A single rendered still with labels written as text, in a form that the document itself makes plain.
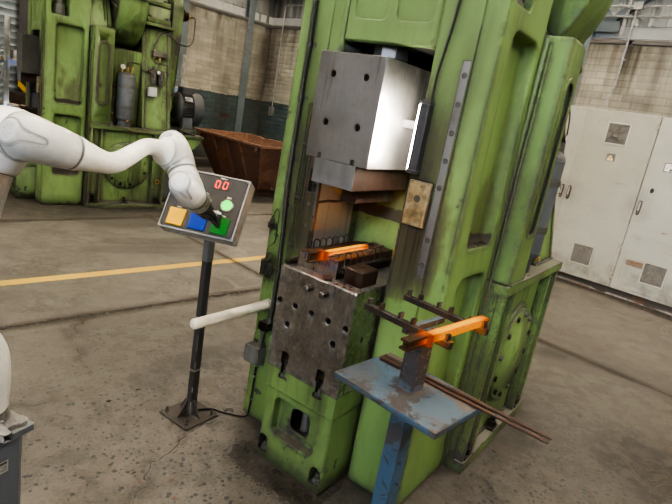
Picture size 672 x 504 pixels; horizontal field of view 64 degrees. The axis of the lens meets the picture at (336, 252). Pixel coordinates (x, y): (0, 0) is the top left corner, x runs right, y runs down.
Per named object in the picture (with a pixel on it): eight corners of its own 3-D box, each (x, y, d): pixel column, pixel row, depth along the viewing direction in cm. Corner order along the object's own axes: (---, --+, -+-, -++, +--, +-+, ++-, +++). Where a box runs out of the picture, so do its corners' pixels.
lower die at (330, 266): (335, 279, 212) (339, 259, 209) (297, 264, 222) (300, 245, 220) (389, 265, 245) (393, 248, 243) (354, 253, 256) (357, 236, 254)
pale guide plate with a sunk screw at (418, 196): (421, 228, 200) (431, 184, 196) (400, 222, 205) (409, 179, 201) (423, 228, 202) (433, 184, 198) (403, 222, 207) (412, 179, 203)
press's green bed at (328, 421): (316, 498, 223) (335, 399, 211) (253, 454, 243) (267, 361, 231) (385, 445, 267) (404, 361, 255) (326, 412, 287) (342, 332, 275)
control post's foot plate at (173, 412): (185, 432, 250) (187, 415, 247) (156, 411, 262) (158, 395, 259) (220, 416, 267) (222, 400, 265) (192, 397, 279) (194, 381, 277)
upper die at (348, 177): (351, 191, 203) (355, 166, 200) (310, 180, 213) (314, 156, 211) (405, 189, 236) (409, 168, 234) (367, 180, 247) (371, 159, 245)
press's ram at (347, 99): (386, 174, 193) (408, 58, 183) (305, 154, 214) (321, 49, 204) (437, 175, 227) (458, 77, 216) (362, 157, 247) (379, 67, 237)
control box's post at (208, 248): (188, 417, 261) (213, 201, 234) (184, 414, 264) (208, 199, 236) (195, 414, 264) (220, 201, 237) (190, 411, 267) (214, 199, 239)
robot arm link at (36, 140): (90, 131, 144) (59, 123, 150) (26, 107, 128) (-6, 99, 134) (75, 178, 144) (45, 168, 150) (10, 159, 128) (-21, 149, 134)
